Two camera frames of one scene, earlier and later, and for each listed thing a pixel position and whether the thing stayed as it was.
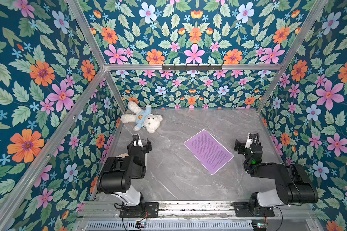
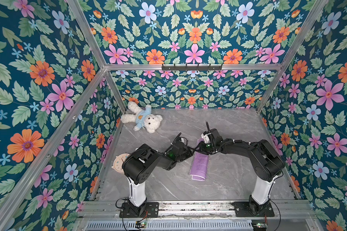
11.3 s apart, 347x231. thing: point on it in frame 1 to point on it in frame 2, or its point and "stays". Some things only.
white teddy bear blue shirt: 142,117 stays
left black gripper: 145,150 to 188,152
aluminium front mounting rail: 284,210 stays
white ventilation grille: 171,225 stays
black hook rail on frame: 191,68 stays
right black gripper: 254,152 to 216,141
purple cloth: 208,151 to 199,168
